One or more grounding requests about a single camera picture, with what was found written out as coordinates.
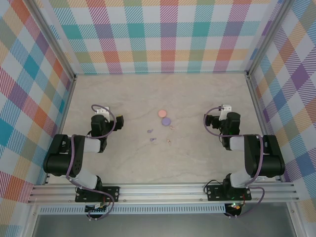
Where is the left electronics board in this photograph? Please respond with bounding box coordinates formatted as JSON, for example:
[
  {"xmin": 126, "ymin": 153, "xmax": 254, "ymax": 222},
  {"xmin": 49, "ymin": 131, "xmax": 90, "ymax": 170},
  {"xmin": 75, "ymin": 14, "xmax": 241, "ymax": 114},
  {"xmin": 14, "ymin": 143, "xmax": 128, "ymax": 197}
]
[{"xmin": 85, "ymin": 202, "xmax": 111, "ymax": 214}]

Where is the electronics board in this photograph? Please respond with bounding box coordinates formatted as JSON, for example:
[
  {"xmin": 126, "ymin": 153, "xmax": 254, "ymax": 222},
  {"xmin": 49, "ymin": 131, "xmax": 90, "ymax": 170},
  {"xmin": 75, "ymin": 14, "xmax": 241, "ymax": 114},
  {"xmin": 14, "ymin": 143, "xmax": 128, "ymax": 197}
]
[
  {"xmin": 226, "ymin": 201, "xmax": 244, "ymax": 211},
  {"xmin": 85, "ymin": 202, "xmax": 111, "ymax": 214}
]

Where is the right electronics board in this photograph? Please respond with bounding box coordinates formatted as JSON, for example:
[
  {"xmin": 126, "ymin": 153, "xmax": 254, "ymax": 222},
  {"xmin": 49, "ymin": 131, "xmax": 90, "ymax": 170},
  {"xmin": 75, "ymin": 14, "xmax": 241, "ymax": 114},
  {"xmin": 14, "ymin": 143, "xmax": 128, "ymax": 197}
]
[{"xmin": 226, "ymin": 201, "xmax": 244, "ymax": 211}]

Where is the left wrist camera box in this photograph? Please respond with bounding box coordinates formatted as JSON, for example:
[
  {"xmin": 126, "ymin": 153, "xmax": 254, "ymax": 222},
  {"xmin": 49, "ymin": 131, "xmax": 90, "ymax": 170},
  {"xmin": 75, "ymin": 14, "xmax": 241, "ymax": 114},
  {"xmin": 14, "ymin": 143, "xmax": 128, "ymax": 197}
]
[{"xmin": 95, "ymin": 105, "xmax": 111, "ymax": 119}]

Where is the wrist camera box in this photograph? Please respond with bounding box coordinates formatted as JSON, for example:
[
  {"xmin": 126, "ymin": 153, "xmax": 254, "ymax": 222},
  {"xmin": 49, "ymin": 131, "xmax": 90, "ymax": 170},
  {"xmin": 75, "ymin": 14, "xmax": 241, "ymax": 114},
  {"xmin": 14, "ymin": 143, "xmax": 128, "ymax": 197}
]
[
  {"xmin": 95, "ymin": 105, "xmax": 111, "ymax": 119},
  {"xmin": 219, "ymin": 104, "xmax": 233, "ymax": 121}
]

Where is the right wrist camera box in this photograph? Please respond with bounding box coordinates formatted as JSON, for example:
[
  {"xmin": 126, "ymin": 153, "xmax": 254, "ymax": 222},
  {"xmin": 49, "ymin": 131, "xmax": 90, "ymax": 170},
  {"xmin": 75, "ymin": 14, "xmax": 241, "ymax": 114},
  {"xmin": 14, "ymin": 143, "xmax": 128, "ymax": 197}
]
[{"xmin": 219, "ymin": 104, "xmax": 233, "ymax": 121}]

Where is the aluminium side rail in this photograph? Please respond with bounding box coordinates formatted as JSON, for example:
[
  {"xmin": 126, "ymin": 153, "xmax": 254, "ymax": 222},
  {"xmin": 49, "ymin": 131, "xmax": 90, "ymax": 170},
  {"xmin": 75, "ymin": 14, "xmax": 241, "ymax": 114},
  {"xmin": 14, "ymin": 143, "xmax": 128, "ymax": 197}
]
[
  {"xmin": 44, "ymin": 75, "xmax": 77, "ymax": 186},
  {"xmin": 246, "ymin": 74, "xmax": 282, "ymax": 183}
]

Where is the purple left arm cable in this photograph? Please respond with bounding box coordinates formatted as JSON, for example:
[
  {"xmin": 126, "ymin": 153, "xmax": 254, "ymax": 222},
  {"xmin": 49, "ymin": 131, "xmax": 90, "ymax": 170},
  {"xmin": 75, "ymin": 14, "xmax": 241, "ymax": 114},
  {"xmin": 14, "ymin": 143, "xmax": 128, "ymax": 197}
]
[{"xmin": 65, "ymin": 104, "xmax": 117, "ymax": 221}]

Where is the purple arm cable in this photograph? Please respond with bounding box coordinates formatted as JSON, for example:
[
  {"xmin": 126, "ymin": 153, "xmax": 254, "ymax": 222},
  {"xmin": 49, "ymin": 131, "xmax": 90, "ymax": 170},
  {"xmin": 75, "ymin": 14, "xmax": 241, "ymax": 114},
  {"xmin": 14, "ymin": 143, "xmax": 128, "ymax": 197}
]
[
  {"xmin": 203, "ymin": 106, "xmax": 265, "ymax": 219},
  {"xmin": 65, "ymin": 104, "xmax": 117, "ymax": 221}
]

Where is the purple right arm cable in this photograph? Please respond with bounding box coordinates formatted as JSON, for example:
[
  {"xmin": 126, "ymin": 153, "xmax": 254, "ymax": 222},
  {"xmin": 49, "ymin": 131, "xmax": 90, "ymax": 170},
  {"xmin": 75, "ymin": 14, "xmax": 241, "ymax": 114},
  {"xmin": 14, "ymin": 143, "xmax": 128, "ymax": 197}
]
[{"xmin": 203, "ymin": 106, "xmax": 265, "ymax": 219}]

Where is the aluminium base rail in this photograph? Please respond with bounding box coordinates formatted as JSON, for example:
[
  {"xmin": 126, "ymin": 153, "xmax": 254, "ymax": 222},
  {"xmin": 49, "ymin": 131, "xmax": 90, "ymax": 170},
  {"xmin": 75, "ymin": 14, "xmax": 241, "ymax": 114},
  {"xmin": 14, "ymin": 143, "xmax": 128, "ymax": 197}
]
[{"xmin": 27, "ymin": 182, "xmax": 300, "ymax": 205}]

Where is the aluminium frame post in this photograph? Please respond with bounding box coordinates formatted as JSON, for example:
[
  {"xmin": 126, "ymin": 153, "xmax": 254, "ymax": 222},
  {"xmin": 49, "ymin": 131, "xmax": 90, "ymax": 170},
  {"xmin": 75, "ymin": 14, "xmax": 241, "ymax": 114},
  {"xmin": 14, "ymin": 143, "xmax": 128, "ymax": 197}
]
[
  {"xmin": 26, "ymin": 0, "xmax": 77, "ymax": 81},
  {"xmin": 246, "ymin": 0, "xmax": 294, "ymax": 78}
]

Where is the slotted grey cable duct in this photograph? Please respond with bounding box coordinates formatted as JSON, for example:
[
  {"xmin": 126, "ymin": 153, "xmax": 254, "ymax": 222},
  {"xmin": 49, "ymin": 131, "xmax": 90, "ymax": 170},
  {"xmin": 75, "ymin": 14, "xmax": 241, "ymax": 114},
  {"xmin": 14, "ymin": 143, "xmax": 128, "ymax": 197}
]
[{"xmin": 39, "ymin": 203, "xmax": 227, "ymax": 215}]

